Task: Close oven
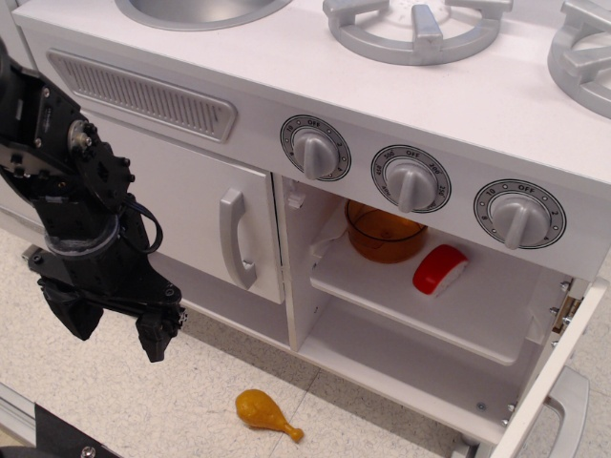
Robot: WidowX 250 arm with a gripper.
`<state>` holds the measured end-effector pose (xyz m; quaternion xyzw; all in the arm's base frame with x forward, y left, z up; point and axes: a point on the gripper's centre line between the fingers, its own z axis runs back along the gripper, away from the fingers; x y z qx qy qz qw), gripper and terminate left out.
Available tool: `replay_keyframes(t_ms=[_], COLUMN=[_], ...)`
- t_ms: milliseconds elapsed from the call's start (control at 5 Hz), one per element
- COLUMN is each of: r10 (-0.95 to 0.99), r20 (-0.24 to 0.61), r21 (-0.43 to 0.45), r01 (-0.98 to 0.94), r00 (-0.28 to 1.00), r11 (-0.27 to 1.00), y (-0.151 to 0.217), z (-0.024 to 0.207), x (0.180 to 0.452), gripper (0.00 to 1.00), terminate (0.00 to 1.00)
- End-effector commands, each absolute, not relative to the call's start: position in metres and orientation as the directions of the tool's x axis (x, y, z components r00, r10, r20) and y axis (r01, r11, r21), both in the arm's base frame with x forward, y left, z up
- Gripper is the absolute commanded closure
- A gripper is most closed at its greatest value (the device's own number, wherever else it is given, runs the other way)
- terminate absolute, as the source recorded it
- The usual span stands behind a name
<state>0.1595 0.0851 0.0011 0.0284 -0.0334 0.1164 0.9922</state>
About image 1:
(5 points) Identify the white oven door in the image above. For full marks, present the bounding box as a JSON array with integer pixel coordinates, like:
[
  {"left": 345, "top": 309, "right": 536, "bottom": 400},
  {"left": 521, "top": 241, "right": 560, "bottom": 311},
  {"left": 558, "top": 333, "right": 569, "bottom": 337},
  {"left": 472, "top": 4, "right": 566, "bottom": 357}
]
[{"left": 451, "top": 278, "right": 611, "bottom": 458}]

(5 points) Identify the grey left stove knob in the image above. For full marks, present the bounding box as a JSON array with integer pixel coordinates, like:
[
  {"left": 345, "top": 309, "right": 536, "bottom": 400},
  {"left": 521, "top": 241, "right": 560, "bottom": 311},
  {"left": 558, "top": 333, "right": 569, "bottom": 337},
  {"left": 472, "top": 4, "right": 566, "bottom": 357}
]
[{"left": 280, "top": 114, "right": 351, "bottom": 181}]

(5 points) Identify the silver stove burner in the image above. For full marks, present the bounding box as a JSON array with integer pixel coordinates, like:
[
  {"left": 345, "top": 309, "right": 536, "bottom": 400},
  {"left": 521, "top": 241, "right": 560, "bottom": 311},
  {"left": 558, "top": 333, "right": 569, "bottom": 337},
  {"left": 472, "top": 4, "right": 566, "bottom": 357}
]
[
  {"left": 547, "top": 1, "right": 610, "bottom": 118},
  {"left": 323, "top": 1, "right": 514, "bottom": 66}
]

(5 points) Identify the grey stove knob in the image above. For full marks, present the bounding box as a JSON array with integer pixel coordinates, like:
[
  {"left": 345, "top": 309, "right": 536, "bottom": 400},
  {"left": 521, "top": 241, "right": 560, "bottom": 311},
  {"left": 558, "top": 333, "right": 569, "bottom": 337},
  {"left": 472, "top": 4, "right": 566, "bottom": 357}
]
[
  {"left": 371, "top": 145, "right": 452, "bottom": 214},
  {"left": 474, "top": 178, "right": 567, "bottom": 250},
  {"left": 280, "top": 114, "right": 351, "bottom": 181}
]

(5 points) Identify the silver stove burner right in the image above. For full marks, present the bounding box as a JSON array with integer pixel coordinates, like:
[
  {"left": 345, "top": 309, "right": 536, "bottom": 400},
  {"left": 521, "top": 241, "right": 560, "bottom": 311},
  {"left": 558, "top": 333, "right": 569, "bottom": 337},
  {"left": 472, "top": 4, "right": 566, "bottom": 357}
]
[{"left": 547, "top": 1, "right": 610, "bottom": 118}]

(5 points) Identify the red white toy sushi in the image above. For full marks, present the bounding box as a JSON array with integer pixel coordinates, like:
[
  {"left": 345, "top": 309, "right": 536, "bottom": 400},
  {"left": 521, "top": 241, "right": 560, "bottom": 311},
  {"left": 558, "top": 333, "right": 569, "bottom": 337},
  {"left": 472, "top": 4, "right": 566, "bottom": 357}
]
[{"left": 412, "top": 244, "right": 469, "bottom": 297}]

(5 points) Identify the silver cabinet door handle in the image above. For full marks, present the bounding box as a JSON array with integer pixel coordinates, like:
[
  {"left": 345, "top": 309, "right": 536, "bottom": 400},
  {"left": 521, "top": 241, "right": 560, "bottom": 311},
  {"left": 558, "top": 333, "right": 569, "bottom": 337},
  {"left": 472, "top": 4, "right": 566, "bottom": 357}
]
[{"left": 219, "top": 188, "right": 257, "bottom": 290}]

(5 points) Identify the white toy kitchen unit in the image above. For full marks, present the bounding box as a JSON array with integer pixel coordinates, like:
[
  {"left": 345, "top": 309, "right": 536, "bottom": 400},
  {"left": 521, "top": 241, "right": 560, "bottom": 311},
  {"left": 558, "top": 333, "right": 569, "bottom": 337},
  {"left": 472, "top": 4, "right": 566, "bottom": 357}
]
[{"left": 1, "top": 1, "right": 610, "bottom": 457}]

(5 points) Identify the silver sink basin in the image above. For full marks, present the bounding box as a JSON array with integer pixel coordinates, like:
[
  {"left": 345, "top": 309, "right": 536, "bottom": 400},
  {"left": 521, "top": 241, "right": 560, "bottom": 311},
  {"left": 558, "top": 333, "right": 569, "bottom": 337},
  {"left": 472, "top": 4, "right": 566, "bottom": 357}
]
[{"left": 116, "top": 0, "right": 290, "bottom": 31}]

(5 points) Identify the silver oven door handle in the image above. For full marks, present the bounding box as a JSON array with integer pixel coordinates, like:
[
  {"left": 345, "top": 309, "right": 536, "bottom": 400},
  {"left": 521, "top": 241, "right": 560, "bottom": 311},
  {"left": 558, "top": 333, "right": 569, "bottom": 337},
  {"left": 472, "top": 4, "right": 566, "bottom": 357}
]
[{"left": 545, "top": 366, "right": 590, "bottom": 458}]

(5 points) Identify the silver stove burner centre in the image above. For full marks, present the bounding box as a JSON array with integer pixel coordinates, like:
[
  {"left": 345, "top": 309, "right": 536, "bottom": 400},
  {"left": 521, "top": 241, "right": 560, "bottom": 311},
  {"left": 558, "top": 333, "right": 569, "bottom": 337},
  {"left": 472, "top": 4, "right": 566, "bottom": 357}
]
[{"left": 323, "top": 1, "right": 514, "bottom": 66}]

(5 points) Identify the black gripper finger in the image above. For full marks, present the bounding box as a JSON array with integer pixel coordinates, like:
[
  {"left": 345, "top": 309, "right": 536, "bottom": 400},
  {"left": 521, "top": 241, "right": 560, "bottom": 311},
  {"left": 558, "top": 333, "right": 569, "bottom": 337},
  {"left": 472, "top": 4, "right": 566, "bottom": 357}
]
[
  {"left": 38, "top": 279, "right": 103, "bottom": 341},
  {"left": 136, "top": 312, "right": 180, "bottom": 363}
]

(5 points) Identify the aluminium frame rail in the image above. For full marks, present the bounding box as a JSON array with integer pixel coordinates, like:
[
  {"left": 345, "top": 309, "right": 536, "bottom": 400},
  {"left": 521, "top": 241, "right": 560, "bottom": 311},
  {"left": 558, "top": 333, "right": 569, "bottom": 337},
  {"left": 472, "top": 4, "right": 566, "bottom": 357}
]
[{"left": 1, "top": 384, "right": 36, "bottom": 446}]

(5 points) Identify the silver vent grille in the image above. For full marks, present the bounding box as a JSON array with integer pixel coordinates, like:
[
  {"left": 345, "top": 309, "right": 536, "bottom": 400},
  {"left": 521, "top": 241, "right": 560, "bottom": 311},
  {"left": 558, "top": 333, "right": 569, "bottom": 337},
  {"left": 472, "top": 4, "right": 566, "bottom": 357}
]
[{"left": 47, "top": 50, "right": 238, "bottom": 143}]

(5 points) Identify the grey right stove knob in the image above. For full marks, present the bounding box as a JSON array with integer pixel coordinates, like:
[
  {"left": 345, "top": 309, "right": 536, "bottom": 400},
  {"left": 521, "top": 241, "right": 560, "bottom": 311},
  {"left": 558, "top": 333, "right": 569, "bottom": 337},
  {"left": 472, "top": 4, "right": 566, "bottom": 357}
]
[{"left": 474, "top": 178, "right": 567, "bottom": 250}]

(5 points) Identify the yellow toy chicken drumstick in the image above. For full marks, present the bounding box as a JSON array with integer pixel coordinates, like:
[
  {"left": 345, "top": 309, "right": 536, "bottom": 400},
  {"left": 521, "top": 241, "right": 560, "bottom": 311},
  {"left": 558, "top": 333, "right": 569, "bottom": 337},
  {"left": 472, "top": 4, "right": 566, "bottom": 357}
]
[{"left": 235, "top": 389, "right": 305, "bottom": 443}]

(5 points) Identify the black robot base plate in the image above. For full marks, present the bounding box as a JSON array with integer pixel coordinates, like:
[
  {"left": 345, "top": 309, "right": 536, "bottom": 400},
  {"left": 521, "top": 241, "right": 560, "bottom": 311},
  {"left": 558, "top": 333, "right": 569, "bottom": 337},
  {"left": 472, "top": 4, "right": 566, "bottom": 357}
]
[{"left": 34, "top": 405, "right": 119, "bottom": 458}]

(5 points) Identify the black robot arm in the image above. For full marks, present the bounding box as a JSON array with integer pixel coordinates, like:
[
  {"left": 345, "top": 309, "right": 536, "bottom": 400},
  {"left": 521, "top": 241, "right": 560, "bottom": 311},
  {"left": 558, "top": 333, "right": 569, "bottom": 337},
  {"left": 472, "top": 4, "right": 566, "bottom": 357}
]
[{"left": 1, "top": 52, "right": 186, "bottom": 363}]

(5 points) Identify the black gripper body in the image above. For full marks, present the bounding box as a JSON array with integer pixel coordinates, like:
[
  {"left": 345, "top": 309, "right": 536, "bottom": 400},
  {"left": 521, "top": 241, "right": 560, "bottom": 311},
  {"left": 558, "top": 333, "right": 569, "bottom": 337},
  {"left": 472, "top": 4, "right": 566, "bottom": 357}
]
[{"left": 27, "top": 238, "right": 185, "bottom": 327}]

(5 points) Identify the orange transparent cup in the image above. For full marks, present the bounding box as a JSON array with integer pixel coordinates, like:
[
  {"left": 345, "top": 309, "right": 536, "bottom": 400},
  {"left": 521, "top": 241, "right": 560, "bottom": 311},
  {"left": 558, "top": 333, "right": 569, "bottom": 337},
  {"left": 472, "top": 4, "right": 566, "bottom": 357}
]
[{"left": 345, "top": 200, "right": 428, "bottom": 263}]

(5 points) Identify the grey middle stove knob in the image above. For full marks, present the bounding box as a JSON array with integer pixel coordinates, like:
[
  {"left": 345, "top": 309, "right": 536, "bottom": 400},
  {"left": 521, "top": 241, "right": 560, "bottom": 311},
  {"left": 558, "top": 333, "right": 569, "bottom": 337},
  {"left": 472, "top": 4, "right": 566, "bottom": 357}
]
[{"left": 371, "top": 145, "right": 452, "bottom": 214}]

